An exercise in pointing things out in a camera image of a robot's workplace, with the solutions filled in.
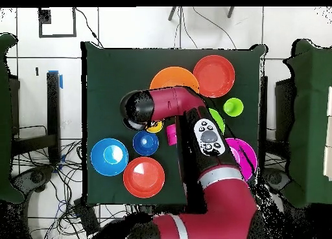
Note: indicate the yellow cup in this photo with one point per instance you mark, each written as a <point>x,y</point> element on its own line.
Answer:
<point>155,129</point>

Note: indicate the small dark blue bowl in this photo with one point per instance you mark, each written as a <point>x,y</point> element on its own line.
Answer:
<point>145,143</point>

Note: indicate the black power brick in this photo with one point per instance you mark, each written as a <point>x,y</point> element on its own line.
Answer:
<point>87,218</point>

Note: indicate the black pedestal foot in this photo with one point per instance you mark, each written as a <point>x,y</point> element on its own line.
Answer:
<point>36,176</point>
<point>276,178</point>

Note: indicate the black metal stand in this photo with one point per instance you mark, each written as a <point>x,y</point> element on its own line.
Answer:
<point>53,114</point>

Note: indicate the light blue bowl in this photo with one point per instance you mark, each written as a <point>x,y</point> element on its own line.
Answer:
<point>109,157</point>

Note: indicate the raspberry red cup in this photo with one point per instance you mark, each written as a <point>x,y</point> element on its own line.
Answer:
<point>171,135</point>

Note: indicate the dark green table cloth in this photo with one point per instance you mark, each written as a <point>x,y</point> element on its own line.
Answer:
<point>109,94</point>

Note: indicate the black square floor frame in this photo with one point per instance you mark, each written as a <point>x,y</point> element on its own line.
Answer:
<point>74,21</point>

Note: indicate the green bowl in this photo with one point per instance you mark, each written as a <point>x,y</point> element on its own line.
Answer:
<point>219,119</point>

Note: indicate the large orange bowl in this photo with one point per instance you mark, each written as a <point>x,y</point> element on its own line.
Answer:
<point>173,77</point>

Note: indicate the green clothed side table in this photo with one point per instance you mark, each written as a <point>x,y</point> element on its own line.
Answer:
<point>5,119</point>
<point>308,119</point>

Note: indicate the large pink bowl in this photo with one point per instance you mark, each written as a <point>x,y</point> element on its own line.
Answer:
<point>245,151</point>

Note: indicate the red-orange bowl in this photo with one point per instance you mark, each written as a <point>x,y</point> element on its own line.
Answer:
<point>144,177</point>
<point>214,75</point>

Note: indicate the grey tripod leg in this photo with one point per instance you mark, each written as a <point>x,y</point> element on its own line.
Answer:
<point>172,14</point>
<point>230,12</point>

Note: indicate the white box stack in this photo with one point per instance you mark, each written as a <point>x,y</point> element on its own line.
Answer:
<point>329,158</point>

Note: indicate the light green cup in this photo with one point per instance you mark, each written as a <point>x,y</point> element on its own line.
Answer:
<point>233,106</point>

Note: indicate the blue tape strip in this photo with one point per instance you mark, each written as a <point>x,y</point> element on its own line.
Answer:
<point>61,81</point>

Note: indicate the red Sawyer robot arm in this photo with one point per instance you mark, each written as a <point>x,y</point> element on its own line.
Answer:
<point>220,197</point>

